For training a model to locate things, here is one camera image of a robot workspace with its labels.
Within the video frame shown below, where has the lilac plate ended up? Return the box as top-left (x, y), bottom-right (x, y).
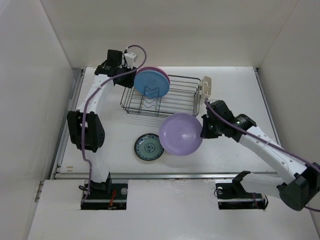
top-left (159, 113), bottom-right (203, 156)

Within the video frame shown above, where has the blue plate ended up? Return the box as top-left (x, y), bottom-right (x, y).
top-left (134, 70), bottom-right (170, 98)

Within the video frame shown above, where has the wire dish rack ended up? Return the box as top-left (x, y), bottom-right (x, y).
top-left (120, 75), bottom-right (202, 118)

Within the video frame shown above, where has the teal patterned plate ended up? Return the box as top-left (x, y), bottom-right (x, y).
top-left (133, 133), bottom-right (164, 162)

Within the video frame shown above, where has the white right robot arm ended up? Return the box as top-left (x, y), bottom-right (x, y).
top-left (201, 98), bottom-right (320, 211)

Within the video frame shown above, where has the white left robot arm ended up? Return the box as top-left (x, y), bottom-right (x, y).
top-left (67, 48), bottom-right (140, 199)

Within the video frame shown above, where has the pink plate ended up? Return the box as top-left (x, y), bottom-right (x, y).
top-left (140, 66), bottom-right (170, 84)

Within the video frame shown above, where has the white cutlery holder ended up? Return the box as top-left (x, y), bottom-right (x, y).
top-left (200, 76), bottom-right (212, 99)

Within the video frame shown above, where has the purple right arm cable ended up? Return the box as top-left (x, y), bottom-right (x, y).
top-left (204, 99), bottom-right (320, 213)

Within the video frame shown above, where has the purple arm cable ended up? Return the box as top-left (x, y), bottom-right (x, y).
top-left (204, 99), bottom-right (320, 213)
top-left (80, 44), bottom-right (148, 208)

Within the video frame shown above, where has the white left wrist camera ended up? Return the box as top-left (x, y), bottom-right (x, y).
top-left (123, 52), bottom-right (138, 70)

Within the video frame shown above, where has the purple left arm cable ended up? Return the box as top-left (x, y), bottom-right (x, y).
top-left (80, 44), bottom-right (148, 208)

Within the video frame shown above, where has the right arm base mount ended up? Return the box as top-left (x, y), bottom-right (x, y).
top-left (213, 181), bottom-right (269, 210)

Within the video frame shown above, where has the aluminium front rail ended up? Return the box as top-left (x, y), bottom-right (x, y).
top-left (54, 172), bottom-right (238, 180)

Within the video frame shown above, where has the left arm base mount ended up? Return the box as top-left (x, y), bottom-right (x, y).
top-left (79, 182), bottom-right (128, 211)

